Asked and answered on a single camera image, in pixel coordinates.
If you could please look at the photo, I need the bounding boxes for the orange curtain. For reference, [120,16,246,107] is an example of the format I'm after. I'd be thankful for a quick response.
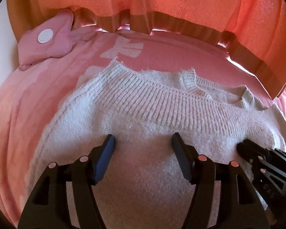
[7,0,286,98]

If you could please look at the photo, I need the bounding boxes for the white knitted sweater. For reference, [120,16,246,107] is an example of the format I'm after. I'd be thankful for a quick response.
[26,61,286,228]

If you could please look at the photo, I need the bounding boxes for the pink polka dot pillow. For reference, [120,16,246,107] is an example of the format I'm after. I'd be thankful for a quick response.
[17,10,96,71]

